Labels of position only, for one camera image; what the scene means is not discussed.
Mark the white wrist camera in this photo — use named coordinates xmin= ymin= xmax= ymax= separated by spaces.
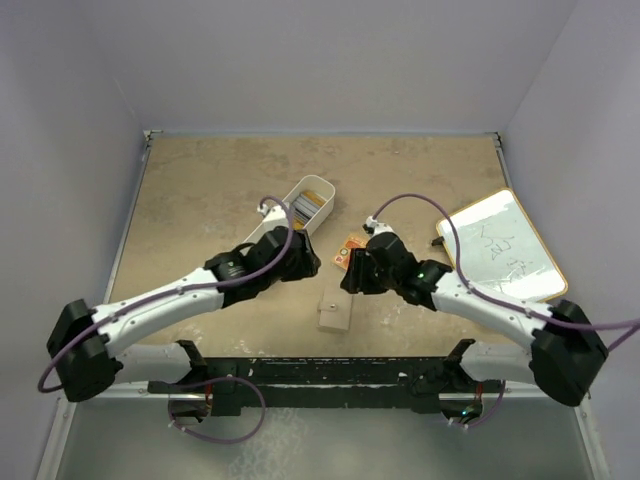
xmin=362 ymin=216 xmax=395 ymax=239
xmin=257 ymin=203 xmax=289 ymax=233

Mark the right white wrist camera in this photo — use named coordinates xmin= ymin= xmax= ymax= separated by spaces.
xmin=362 ymin=216 xmax=395 ymax=239

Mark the orange spiral notebook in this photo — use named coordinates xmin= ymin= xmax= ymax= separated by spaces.
xmin=333 ymin=233 xmax=367 ymax=270

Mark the aluminium table frame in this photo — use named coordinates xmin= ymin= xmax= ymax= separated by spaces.
xmin=38 ymin=130 xmax=611 ymax=479

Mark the white credit card stack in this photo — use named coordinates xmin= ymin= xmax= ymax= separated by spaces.
xmin=293 ymin=193 xmax=325 ymax=218

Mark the white oblong plastic tray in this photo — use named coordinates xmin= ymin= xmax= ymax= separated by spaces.
xmin=245 ymin=175 xmax=336 ymax=243

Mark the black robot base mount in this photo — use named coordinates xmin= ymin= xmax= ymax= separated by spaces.
xmin=148 ymin=339 xmax=501 ymax=417

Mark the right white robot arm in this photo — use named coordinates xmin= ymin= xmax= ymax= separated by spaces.
xmin=340 ymin=232 xmax=609 ymax=407

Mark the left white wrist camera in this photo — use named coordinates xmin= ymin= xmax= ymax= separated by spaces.
xmin=257 ymin=203 xmax=289 ymax=233

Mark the yellow framed whiteboard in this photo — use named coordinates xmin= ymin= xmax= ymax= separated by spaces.
xmin=436 ymin=188 xmax=568 ymax=302

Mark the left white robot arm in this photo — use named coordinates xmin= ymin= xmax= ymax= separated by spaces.
xmin=46 ymin=226 xmax=321 ymax=402

